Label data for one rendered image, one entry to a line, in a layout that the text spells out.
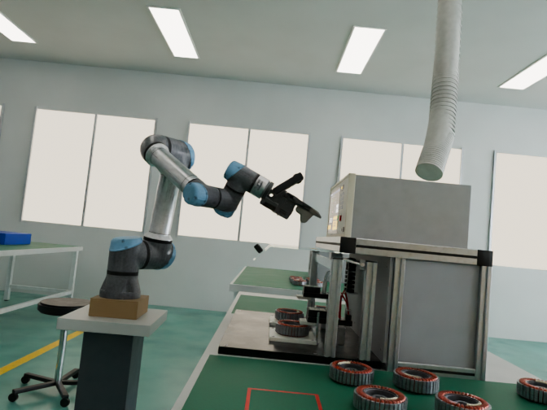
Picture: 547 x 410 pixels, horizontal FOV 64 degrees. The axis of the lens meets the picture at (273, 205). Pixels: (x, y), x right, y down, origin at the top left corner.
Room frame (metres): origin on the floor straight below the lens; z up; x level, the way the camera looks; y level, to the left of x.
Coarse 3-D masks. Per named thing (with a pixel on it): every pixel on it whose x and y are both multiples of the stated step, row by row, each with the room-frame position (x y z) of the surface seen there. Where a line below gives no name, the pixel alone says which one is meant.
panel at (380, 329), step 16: (352, 256) 1.85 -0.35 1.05; (368, 256) 1.56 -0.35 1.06; (384, 256) 1.34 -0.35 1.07; (384, 272) 1.33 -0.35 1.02; (384, 288) 1.31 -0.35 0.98; (352, 304) 1.77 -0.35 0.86; (384, 304) 1.30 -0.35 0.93; (352, 320) 1.74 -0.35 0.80; (384, 320) 1.29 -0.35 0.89; (384, 336) 1.28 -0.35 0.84; (384, 352) 1.27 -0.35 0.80
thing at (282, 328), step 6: (276, 324) 1.47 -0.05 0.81; (282, 324) 1.45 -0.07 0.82; (288, 324) 1.51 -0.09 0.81; (294, 324) 1.51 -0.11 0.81; (276, 330) 1.46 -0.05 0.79; (282, 330) 1.44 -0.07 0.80; (288, 330) 1.43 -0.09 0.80; (294, 330) 1.43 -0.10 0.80; (300, 330) 1.43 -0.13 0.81; (306, 330) 1.45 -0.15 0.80; (294, 336) 1.43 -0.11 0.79; (300, 336) 1.43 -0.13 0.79
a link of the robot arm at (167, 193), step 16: (176, 144) 1.72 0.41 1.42; (192, 160) 1.78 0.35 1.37; (160, 176) 1.76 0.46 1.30; (160, 192) 1.75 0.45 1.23; (176, 192) 1.78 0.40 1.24; (160, 208) 1.76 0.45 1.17; (160, 224) 1.76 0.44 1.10; (144, 240) 1.77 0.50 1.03; (160, 240) 1.76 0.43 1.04; (160, 256) 1.77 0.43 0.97
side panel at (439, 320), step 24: (408, 264) 1.28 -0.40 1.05; (432, 264) 1.28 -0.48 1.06; (456, 264) 1.28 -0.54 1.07; (408, 288) 1.28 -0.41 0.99; (432, 288) 1.28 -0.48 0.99; (456, 288) 1.28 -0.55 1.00; (480, 288) 1.27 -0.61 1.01; (408, 312) 1.28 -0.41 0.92; (432, 312) 1.28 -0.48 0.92; (456, 312) 1.28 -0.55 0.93; (480, 312) 1.26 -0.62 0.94; (408, 336) 1.28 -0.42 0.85; (432, 336) 1.28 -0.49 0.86; (456, 336) 1.28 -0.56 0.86; (480, 336) 1.26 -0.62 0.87; (408, 360) 1.28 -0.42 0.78; (432, 360) 1.28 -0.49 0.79; (456, 360) 1.28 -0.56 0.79; (480, 360) 1.27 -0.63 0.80
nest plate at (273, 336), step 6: (270, 330) 1.50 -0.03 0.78; (270, 336) 1.42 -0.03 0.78; (276, 336) 1.43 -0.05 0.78; (282, 336) 1.43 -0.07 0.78; (288, 336) 1.44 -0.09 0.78; (306, 336) 1.47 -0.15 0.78; (312, 336) 1.48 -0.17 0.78; (294, 342) 1.41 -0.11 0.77; (300, 342) 1.41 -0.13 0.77; (306, 342) 1.41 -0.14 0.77; (312, 342) 1.41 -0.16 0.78
